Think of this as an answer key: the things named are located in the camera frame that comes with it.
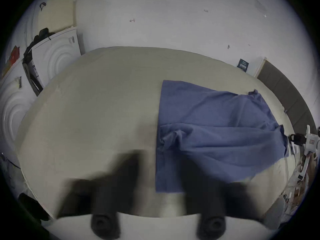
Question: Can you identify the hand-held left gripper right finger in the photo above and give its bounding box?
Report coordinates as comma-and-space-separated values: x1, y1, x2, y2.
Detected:
179, 155, 266, 238

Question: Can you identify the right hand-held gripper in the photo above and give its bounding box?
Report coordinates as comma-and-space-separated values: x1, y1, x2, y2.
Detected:
288, 125, 320, 182

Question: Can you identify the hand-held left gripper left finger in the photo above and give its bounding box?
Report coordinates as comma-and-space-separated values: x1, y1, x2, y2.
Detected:
57, 149, 153, 238

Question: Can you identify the blue shirt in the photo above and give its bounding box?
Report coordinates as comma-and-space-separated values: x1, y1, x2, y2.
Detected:
155, 80, 290, 193

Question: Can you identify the dark padded headboard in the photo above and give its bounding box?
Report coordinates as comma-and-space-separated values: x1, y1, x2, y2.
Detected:
257, 60, 317, 135

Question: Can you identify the bed with beige sheet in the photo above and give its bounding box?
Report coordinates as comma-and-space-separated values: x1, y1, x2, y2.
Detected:
15, 46, 296, 220

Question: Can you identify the white washing machine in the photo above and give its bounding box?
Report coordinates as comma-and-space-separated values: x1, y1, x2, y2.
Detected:
30, 26, 82, 90
0, 59, 38, 161

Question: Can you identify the black bag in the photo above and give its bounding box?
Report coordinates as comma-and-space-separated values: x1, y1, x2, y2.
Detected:
23, 28, 51, 59

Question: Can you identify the cream board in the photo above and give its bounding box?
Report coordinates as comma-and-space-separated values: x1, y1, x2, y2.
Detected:
37, 0, 76, 32

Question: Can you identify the dark blue wall sign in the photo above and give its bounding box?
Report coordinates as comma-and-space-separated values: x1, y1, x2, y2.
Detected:
237, 58, 250, 73

